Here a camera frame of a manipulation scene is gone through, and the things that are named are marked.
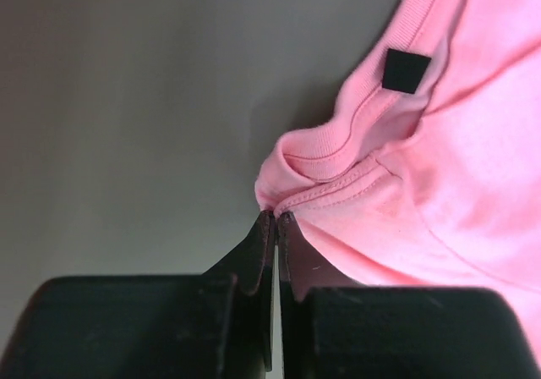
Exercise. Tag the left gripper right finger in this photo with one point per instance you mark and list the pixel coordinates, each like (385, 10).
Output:
(333, 327)

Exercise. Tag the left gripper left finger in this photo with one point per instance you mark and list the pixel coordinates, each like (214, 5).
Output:
(217, 324)

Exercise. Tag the pink t shirt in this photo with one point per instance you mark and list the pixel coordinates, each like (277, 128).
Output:
(429, 170)

